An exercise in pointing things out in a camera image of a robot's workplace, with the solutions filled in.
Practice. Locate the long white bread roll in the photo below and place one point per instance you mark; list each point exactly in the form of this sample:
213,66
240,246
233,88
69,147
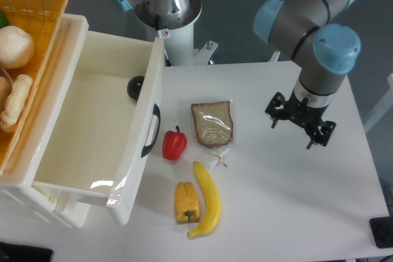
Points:
15,103

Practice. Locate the white plastic drawer cabinet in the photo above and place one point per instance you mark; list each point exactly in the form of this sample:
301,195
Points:
20,197

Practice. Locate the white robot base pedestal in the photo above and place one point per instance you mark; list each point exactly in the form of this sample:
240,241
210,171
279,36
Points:
173,21

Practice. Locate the red bell pepper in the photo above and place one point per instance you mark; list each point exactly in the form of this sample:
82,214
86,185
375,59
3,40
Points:
174,144

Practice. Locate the dark purple mangosteen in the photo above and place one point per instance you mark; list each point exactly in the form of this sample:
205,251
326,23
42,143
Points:
134,87

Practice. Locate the black device bottom left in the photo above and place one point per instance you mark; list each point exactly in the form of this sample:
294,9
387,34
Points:
21,253

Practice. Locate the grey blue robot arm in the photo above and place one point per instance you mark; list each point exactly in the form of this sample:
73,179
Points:
303,31

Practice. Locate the green vegetable in basket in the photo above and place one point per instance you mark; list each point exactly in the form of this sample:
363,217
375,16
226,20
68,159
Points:
4,21

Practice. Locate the dark blue drawer handle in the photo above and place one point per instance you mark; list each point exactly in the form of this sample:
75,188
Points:
153,131

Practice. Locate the orange wicker basket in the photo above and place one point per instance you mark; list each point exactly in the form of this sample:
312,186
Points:
41,20

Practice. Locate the round white bread bun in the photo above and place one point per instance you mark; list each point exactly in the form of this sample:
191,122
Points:
17,47

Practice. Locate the black device right edge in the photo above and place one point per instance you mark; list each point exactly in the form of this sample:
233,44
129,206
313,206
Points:
381,228

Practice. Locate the bagged brown bread slice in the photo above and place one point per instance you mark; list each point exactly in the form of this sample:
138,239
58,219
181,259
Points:
214,129

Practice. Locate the open white upper drawer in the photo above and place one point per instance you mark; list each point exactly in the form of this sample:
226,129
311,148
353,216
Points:
93,156

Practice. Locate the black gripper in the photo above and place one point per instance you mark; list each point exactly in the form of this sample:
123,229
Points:
299,112

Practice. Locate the white frame right edge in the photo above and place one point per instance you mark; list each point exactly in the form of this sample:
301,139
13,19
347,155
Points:
380,108

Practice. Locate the yellow banana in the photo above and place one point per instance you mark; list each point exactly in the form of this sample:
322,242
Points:
212,200

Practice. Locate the yellow bell pepper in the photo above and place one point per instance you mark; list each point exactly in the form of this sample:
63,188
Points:
186,203

